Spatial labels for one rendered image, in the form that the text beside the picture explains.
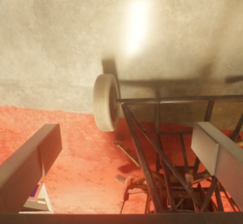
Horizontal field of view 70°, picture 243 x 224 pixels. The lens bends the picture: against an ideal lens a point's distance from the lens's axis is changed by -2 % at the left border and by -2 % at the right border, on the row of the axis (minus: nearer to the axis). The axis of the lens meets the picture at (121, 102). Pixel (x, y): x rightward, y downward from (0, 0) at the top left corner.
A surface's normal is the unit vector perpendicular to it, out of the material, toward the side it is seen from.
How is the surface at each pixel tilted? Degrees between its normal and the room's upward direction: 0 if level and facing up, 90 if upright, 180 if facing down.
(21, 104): 0
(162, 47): 0
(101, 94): 55
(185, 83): 0
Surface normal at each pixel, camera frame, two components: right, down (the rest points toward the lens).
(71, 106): -0.11, 0.62
